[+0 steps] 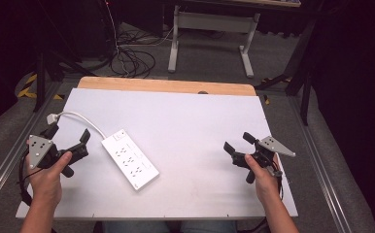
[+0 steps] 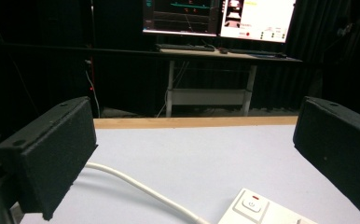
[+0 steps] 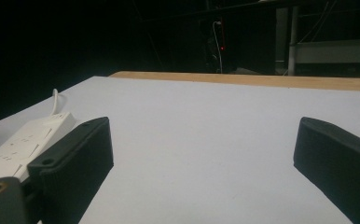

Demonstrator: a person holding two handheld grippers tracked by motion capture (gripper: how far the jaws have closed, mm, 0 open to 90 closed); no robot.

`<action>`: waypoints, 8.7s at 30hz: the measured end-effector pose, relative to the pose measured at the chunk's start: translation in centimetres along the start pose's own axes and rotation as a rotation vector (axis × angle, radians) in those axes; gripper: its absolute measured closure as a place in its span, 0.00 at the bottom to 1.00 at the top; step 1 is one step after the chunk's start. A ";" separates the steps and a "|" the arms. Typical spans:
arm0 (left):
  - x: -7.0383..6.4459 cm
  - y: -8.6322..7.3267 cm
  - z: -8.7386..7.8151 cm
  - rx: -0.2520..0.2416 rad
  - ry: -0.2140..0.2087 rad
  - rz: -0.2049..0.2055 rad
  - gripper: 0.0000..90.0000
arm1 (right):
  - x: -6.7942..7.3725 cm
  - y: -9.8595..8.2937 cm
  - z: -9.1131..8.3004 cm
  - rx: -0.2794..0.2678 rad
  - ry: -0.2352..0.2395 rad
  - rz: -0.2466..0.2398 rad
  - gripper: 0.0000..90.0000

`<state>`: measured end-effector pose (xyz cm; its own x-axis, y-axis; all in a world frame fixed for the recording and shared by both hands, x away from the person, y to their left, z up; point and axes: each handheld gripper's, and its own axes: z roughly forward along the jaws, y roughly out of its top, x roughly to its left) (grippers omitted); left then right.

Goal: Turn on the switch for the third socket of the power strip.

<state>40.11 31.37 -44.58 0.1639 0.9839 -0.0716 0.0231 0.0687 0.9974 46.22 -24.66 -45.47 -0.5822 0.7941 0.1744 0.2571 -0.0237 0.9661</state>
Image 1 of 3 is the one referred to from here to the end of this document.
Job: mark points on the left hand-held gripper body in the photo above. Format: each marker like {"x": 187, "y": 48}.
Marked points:
{"x": 40, "y": 149}

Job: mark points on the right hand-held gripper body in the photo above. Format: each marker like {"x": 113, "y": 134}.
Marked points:
{"x": 274, "y": 145}

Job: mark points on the person's left hand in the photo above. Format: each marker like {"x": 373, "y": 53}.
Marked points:
{"x": 46, "y": 184}

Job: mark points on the person's right hand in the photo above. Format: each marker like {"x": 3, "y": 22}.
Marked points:
{"x": 265, "y": 184}

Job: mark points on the white power plug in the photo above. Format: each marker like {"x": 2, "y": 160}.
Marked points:
{"x": 51, "y": 118}

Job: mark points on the yellow and black floor tape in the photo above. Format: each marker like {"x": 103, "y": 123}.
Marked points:
{"x": 27, "y": 90}

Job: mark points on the white board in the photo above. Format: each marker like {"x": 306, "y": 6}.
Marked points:
{"x": 182, "y": 136}

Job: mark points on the white power strip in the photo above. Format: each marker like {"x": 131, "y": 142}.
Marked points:
{"x": 129, "y": 159}

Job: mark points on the black tripod stand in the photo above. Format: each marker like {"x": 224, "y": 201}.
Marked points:
{"x": 40, "y": 81}

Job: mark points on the black metal stand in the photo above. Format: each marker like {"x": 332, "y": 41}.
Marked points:
{"x": 305, "y": 84}

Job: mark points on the aluminium rail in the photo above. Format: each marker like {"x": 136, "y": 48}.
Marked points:
{"x": 321, "y": 168}
{"x": 10, "y": 161}

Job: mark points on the grey metal desk frame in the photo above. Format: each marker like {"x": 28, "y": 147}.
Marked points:
{"x": 213, "y": 22}

